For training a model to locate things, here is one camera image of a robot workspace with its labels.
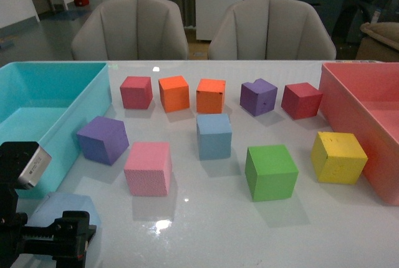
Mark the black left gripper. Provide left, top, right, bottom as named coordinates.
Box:
left=1, top=141, right=97, bottom=267

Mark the light blue foam cube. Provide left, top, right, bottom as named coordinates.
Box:
left=26, top=191, right=102, bottom=268
left=196, top=113, right=232, bottom=160

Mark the pink foam cube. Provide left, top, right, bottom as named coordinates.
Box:
left=123, top=141, right=172, bottom=196

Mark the teal plastic bin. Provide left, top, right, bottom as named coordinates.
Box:
left=1, top=62, right=112, bottom=199

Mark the magenta foam cube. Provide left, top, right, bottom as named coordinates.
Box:
left=120, top=76, right=153, bottom=109

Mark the orange foam cube left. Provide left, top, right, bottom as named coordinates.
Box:
left=158, top=75, right=190, bottom=113

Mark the orange foam cube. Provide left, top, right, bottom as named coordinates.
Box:
left=158, top=75, right=190, bottom=113
left=196, top=79, right=226, bottom=114

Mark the orange foam cube right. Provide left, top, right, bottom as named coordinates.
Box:
left=196, top=79, right=226, bottom=114

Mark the green foam cube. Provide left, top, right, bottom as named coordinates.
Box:
left=244, top=145, right=299, bottom=202

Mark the left grey armchair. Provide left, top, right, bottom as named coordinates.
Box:
left=71, top=0, right=189, bottom=60

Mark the grey armchair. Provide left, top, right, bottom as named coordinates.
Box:
left=208, top=0, right=336, bottom=60
left=71, top=0, right=189, bottom=60

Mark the notched purple foam cube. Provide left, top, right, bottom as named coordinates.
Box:
left=239, top=79, right=277, bottom=117

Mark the dark red foam cube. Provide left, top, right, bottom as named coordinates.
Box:
left=281, top=82, right=323, bottom=120

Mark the yellow foam cube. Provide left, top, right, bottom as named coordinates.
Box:
left=310, top=132, right=368, bottom=184

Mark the right grey armchair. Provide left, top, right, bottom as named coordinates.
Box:
left=208, top=0, right=336, bottom=60

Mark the pink plastic bin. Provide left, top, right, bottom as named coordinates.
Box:
left=319, top=62, right=398, bottom=206

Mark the beige sofa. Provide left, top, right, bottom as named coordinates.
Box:
left=355, top=22, right=399, bottom=62

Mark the black appliance box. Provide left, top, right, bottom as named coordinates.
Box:
left=332, top=0, right=398, bottom=44

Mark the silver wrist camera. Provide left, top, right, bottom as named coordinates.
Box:
left=17, top=145, right=52, bottom=189

